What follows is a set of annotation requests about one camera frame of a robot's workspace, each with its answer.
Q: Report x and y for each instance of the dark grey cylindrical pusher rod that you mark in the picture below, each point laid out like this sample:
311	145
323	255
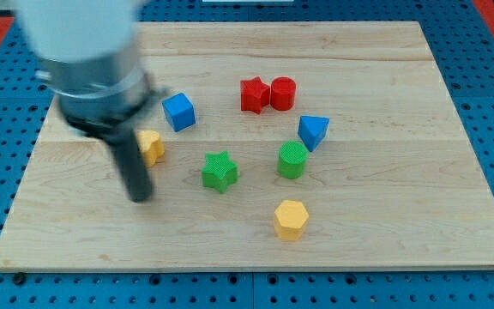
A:
129	162

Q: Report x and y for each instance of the yellow heart block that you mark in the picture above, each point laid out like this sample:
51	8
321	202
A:
151	146

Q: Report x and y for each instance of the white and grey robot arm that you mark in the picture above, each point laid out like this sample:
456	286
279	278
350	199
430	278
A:
89	56

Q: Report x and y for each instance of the yellow hexagon block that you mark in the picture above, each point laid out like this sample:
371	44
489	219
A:
290	220

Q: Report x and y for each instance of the blue cube block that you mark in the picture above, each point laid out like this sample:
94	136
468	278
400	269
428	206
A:
179	112

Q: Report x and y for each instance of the green star block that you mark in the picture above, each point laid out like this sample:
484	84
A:
219	172

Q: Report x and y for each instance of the light wooden board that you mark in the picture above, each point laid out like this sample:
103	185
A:
394	184

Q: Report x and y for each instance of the red star block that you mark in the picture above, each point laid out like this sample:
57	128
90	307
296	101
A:
254	95

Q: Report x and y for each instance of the green cylinder block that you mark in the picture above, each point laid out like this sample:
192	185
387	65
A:
292	159

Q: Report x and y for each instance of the red cylinder block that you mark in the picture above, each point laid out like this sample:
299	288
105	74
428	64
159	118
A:
283	91

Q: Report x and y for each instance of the blue triangular prism block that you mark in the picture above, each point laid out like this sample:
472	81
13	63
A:
312	130

